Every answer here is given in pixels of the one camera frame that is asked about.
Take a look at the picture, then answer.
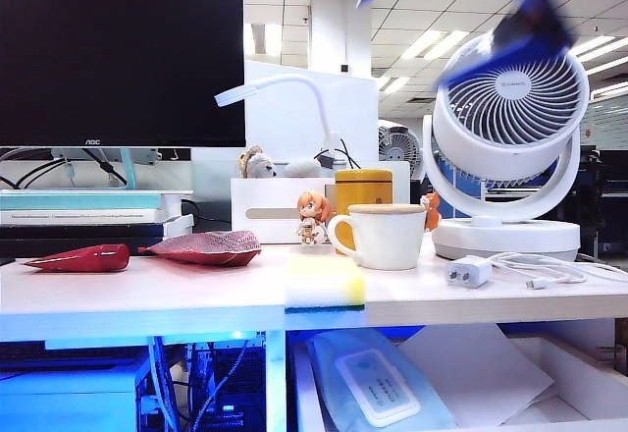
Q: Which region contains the yellow white cleaning sponge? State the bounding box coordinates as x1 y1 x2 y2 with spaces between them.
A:
284 253 367 316

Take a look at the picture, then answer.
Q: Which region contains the yellow cylindrical canister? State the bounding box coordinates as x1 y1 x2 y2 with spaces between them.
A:
334 168 394 256

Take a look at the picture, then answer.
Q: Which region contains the white cable bundle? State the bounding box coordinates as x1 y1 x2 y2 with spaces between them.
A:
146 336 181 432

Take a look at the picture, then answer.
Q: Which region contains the white ceramic mug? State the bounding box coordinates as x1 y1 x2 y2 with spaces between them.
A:
326 208 428 271

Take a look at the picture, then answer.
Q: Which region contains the black AOC computer monitor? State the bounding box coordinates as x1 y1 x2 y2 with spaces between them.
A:
0 0 247 149

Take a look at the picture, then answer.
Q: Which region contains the black monitor cable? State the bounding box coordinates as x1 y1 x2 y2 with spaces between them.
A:
0 148 130 190

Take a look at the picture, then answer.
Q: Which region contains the computer case under desk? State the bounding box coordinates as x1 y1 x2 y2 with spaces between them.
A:
183 334 269 432

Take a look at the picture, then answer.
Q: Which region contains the white USB charger plug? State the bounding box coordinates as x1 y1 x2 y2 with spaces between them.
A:
445 254 493 290

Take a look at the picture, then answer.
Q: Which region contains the white partition panel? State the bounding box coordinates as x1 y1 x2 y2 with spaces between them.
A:
244 59 379 164

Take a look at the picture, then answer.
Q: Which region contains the round wooden mug lid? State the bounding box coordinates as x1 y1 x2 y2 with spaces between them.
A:
347 202 428 215

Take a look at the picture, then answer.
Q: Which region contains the grey background fan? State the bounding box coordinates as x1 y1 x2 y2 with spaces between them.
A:
377 124 423 181

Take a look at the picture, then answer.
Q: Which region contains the white desk drawer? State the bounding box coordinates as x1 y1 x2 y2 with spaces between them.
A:
287 318 628 432

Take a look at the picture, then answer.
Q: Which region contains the silver teal monitor stand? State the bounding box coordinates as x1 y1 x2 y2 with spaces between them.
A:
0 146 195 195

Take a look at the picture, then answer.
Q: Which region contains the white USB cable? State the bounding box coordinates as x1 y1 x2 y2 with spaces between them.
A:
483 250 628 292

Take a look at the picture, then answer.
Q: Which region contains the blue wet wipes pack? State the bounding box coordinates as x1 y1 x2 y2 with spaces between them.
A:
306 327 458 431

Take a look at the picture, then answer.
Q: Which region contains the white desk fan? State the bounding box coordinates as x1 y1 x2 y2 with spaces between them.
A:
421 33 592 261

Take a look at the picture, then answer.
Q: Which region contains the red patterned pouch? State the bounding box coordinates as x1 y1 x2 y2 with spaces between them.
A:
137 229 264 267

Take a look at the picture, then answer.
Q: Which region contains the small orange fox figurine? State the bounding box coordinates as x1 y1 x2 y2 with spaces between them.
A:
419 191 443 233

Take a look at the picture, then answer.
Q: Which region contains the white gooseneck desk lamp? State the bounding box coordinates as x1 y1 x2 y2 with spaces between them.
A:
214 73 344 167

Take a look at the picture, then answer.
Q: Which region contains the white storage box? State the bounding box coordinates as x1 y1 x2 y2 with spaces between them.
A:
230 160 411 245

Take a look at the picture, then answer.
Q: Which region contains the black plug with cable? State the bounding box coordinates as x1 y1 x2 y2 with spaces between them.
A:
313 137 362 170

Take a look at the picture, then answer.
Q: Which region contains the red chili pepper toy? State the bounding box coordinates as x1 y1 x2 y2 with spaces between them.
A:
22 243 131 273

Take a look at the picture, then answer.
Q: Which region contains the teal hardcover book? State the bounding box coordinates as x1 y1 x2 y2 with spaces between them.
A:
0 192 164 211

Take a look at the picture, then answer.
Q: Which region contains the black hardcover book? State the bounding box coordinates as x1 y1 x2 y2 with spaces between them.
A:
0 238 171 259

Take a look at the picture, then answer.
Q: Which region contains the beige plush toy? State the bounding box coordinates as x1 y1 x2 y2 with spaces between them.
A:
237 144 279 180

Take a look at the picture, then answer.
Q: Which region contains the white under-desk cabinet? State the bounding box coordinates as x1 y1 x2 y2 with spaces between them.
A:
0 355 151 432

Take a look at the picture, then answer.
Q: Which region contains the white hardcover book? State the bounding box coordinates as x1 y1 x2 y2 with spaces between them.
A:
0 208 168 226

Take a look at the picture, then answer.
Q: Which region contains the orange-haired anime figurine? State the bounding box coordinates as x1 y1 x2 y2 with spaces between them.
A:
292 190 336 247

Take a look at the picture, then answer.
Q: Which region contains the grey plush toy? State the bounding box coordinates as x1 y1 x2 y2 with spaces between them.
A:
283 157 325 179

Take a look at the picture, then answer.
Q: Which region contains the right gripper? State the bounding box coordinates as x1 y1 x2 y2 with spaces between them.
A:
356 0 578 91

